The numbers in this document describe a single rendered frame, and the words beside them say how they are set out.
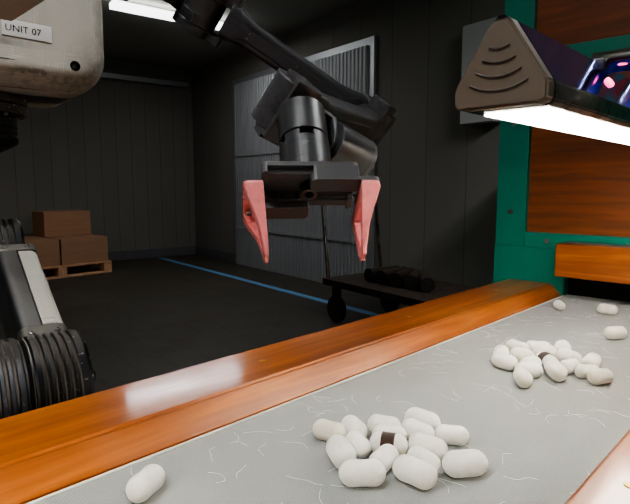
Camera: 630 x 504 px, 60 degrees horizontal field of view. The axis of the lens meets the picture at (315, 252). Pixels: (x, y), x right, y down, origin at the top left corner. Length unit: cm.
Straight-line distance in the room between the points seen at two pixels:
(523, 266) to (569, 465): 83
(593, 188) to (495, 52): 82
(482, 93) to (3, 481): 48
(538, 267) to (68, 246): 567
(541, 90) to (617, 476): 29
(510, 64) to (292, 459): 38
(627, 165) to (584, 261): 21
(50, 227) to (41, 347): 609
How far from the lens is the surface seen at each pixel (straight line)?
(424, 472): 46
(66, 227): 686
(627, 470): 49
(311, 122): 62
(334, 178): 56
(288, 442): 53
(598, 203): 127
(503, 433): 58
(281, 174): 56
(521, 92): 47
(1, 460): 51
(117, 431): 53
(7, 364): 71
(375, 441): 50
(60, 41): 90
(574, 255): 122
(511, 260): 133
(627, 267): 119
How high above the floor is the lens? 98
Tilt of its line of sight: 7 degrees down
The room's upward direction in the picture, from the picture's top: straight up
